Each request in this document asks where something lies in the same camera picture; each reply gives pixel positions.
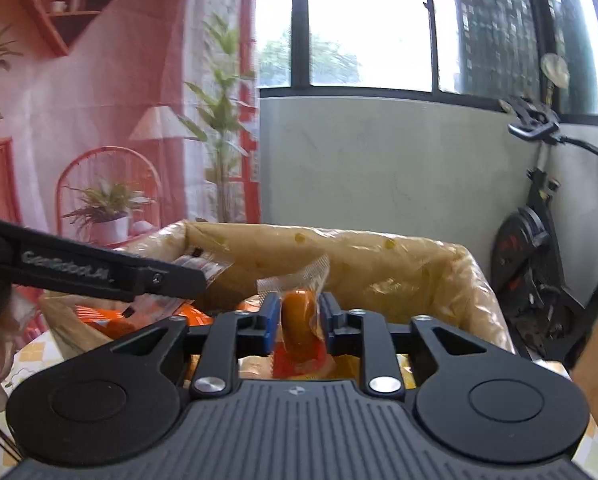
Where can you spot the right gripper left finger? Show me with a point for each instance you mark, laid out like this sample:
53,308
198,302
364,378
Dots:
231,337

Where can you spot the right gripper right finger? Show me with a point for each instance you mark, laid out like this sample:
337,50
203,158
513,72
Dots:
376,343

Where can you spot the small sausage packet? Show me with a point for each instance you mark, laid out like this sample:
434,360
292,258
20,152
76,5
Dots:
299,292

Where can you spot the small clear snack packet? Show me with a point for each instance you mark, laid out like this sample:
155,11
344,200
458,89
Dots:
194,273

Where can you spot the orange chip bag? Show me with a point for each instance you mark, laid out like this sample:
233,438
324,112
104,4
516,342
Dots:
114,325

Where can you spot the orange noodle packet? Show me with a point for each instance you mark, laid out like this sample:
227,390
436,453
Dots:
313,363

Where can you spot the cardboard box with plastic liner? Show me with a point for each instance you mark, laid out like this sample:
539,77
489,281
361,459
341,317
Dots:
396,276

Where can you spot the black exercise bike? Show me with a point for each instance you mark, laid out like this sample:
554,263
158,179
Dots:
526,272

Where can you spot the pink printed backdrop cloth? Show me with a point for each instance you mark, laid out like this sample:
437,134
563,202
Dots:
119,117

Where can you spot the black framed window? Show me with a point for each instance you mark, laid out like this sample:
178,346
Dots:
463,52

